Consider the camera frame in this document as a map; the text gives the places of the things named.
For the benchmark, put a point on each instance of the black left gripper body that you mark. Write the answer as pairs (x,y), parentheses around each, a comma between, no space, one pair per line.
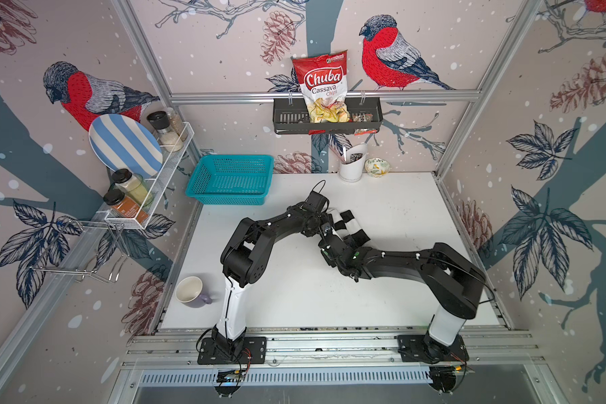
(325,218)

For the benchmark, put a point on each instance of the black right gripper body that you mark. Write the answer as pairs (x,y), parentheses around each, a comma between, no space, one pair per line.
(348,245)

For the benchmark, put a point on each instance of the black white striped pillowcase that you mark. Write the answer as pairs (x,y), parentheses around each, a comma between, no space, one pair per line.
(346,227)

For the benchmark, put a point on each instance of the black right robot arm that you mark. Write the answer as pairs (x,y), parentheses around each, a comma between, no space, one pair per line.
(456,283)

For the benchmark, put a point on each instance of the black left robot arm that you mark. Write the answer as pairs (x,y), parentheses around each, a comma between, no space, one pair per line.
(245,259)

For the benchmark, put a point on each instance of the white utensil holder cup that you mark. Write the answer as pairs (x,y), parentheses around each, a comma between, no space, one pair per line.
(351,170)

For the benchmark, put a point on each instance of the small floral ceramic bowl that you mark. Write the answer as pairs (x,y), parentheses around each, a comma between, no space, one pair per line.
(377,167)

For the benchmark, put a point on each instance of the teal plastic basket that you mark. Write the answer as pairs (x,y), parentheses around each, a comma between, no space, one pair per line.
(231,179)

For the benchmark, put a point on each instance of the lavender ceramic mug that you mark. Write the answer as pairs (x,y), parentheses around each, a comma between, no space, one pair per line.
(191,292)

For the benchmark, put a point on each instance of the red Chuba cassava chips bag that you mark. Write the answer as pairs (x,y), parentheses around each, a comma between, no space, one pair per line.
(324,86)

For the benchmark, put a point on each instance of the clear glass spice shaker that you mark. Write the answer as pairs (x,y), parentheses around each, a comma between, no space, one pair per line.
(176,123)

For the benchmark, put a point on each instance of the yellow spice jar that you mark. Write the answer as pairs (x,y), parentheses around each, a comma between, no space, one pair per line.
(133,185)

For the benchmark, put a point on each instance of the black lid salt shaker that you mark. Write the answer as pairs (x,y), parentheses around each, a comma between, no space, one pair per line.
(167,136)

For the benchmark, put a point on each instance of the orange spice jar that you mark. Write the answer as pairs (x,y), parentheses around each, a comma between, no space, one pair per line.
(125,205)

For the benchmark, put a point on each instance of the blue white striped plate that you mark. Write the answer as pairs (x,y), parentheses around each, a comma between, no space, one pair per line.
(120,142)

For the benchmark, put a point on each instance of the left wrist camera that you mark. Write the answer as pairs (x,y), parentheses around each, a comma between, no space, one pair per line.
(316,202)

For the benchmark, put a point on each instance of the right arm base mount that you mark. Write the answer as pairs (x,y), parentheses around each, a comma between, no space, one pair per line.
(417,348)

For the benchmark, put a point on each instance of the black wall-mounted wire shelf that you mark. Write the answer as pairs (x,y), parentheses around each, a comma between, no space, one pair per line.
(350,117)

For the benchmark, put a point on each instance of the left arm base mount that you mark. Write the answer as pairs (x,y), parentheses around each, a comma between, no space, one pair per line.
(217,349)

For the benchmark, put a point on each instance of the white wire wall rack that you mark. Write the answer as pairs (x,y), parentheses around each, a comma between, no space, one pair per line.
(157,185)

